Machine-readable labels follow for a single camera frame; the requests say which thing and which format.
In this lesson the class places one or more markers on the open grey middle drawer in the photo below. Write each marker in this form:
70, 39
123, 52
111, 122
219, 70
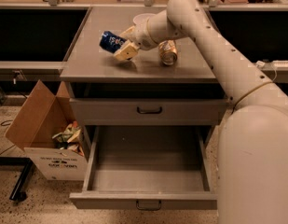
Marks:
147, 168

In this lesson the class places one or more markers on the white power strip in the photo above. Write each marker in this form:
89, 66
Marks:
280, 64

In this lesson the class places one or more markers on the gold soda can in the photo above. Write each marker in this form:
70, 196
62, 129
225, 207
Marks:
168, 52

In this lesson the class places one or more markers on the cardboard box with trash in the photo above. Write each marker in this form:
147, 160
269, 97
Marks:
42, 115

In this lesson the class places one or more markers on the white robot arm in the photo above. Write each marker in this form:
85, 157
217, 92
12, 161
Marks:
252, 154

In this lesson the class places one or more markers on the grey drawer cabinet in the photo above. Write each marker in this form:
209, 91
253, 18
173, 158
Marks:
92, 73

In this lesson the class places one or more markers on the black metal table leg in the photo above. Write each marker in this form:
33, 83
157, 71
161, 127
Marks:
18, 194

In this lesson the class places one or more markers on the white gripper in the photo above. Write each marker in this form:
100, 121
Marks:
143, 38

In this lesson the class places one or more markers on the blue pepsi can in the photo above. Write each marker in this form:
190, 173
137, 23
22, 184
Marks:
111, 42

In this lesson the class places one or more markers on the closed grey top drawer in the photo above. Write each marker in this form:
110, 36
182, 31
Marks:
148, 111

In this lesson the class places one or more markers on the white ceramic bowl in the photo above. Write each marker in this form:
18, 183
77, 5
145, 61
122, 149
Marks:
141, 18

